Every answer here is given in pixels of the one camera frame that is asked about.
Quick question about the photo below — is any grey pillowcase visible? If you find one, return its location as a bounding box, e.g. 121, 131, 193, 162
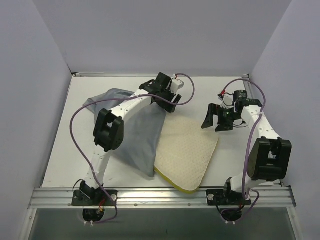
84, 88, 167, 178

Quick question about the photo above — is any cream pillow yellow edge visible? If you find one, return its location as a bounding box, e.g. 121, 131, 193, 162
154, 114, 219, 194

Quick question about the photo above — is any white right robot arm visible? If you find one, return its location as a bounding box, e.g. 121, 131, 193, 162
201, 90, 292, 205

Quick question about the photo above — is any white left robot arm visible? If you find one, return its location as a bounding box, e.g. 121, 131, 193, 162
79, 72, 184, 206

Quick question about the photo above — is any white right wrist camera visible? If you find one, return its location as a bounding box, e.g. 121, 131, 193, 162
220, 97, 234, 109

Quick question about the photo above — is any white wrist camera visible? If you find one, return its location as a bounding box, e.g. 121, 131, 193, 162
220, 97, 234, 109
170, 78, 185, 92

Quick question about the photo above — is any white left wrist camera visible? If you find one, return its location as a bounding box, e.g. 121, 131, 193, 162
170, 78, 185, 92

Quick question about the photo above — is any aluminium right side rail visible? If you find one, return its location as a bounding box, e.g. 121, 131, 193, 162
241, 77, 288, 189

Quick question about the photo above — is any aluminium rail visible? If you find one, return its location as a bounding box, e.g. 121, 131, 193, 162
241, 77, 288, 189
28, 185, 296, 210

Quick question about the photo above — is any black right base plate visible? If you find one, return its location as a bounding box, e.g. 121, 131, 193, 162
206, 189, 252, 207

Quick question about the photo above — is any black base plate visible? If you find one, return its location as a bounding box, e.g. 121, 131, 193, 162
71, 189, 115, 207
206, 189, 252, 207

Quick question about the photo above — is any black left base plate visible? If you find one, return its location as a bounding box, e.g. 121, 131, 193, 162
71, 189, 115, 207

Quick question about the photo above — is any aluminium front rail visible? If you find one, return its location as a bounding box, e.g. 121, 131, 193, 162
28, 185, 296, 210

